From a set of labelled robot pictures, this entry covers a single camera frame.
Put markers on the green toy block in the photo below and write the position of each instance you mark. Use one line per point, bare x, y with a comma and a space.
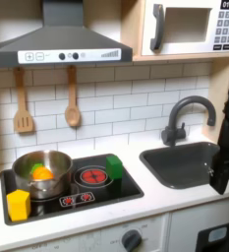
114, 167

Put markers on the steel pot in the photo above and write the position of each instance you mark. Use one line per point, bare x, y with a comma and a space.
50, 187

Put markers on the wooden spoon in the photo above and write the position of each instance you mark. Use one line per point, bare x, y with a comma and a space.
72, 114

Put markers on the black toy stove top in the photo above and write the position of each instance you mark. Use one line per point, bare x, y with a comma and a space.
125, 188

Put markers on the dark grey tap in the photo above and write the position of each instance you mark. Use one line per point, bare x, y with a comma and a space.
176, 111

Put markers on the dark grey sink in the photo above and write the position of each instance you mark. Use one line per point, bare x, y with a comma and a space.
181, 167

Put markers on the orange toy vegetable green top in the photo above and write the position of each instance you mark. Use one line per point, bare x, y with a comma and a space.
43, 174

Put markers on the wooden slotted spatula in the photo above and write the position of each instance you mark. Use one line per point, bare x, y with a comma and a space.
23, 121

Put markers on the grey extractor hood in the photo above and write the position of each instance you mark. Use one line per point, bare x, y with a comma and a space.
62, 39

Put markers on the white toy microwave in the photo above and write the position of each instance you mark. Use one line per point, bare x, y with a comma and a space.
188, 46

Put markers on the dark oven knob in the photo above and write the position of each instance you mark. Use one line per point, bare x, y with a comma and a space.
131, 240

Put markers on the yellow toy block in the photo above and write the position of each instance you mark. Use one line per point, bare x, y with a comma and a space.
18, 206

